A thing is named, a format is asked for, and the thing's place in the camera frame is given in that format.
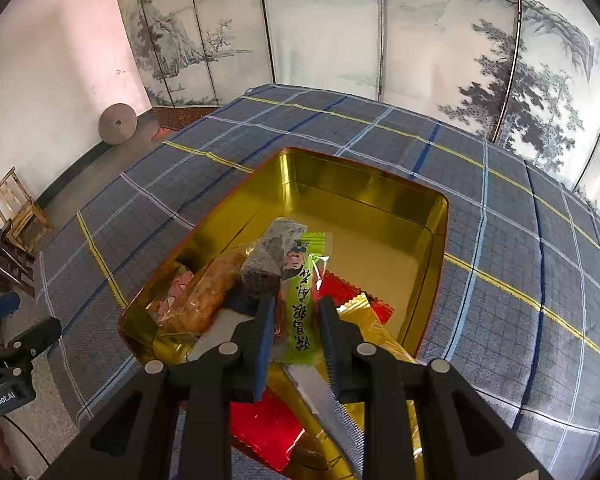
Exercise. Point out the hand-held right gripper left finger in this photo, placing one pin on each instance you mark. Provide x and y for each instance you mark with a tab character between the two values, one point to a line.
265	340

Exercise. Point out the fried twist snack packet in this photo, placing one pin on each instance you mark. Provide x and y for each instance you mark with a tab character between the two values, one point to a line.
205	295

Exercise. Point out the pink snack packet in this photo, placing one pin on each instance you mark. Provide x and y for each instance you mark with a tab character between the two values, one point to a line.
172	295

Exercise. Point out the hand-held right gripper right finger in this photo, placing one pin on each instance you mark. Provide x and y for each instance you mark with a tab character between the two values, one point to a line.
330	340

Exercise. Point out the round stone disc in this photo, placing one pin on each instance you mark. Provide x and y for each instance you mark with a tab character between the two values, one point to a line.
117	124

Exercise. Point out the yellow snack packet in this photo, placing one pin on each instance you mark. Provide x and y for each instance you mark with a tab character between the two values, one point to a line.
380	330

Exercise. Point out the red tin box gold inside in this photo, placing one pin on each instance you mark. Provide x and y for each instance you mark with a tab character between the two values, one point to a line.
360	220

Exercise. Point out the dark wooden chair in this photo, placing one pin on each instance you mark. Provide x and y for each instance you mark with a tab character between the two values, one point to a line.
5	265

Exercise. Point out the painted folding screen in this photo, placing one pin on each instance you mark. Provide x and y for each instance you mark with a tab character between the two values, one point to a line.
320	25

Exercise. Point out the red foil snack packet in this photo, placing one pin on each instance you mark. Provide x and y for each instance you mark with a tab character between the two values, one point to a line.
265	430
350	292

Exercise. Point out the blue plaid tablecloth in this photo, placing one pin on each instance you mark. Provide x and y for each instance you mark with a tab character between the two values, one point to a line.
505	240

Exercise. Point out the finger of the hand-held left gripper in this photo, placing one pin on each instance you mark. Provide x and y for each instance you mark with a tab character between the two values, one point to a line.
35	335
0	308

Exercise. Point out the clear dark snack packet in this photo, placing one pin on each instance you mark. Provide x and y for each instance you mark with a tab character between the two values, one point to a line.
265	265

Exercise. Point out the green stick snack packet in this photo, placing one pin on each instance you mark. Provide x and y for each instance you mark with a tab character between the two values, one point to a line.
302	310

